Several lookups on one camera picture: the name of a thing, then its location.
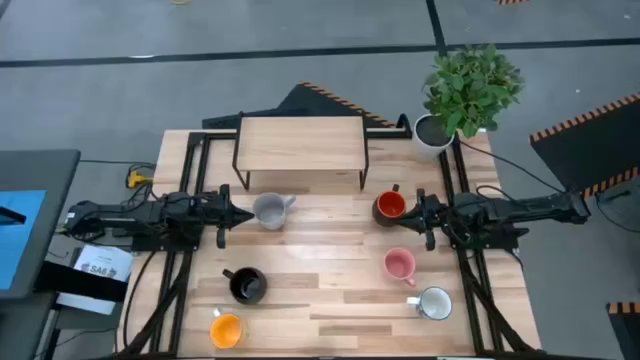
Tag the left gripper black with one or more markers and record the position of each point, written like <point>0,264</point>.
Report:
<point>215,212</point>

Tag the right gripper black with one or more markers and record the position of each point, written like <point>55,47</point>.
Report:
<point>431,217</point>

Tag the grey coffee mug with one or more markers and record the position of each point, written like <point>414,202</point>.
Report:
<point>270,212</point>

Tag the black coffee mug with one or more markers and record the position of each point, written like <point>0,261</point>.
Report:
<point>248,285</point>

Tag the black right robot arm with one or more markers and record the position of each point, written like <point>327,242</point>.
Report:
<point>520,210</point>

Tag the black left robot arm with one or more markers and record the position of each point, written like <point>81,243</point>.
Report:
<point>125,215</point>

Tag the pink coffee mug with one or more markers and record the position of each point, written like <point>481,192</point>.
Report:
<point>400,264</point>

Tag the white coffee mug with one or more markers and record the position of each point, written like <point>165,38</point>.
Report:
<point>434,303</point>

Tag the orange coffee mug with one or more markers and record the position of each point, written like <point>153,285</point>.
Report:
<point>226,330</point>

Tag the white plant pot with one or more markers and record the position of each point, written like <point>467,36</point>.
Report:
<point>429,137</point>

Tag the wooden shelf riser black legs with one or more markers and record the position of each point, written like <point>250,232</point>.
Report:
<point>300,145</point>

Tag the yellow plug connector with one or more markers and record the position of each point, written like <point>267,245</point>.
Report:
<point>136,178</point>

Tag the black board orange striped edge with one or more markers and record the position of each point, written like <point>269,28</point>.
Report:
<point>627,325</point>
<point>590,150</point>
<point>305,102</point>

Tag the green leafy plant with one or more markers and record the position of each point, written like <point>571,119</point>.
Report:
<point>472,87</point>

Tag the white printed paper sheet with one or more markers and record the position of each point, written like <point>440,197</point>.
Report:
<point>102,262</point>

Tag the white flat box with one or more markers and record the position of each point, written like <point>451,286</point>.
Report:
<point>85,303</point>

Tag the black side desk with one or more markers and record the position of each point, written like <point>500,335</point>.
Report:
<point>55,200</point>

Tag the blue screen panel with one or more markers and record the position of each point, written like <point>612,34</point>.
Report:
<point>20,240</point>

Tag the black aluminium table frame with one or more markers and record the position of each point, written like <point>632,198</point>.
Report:
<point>192,155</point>

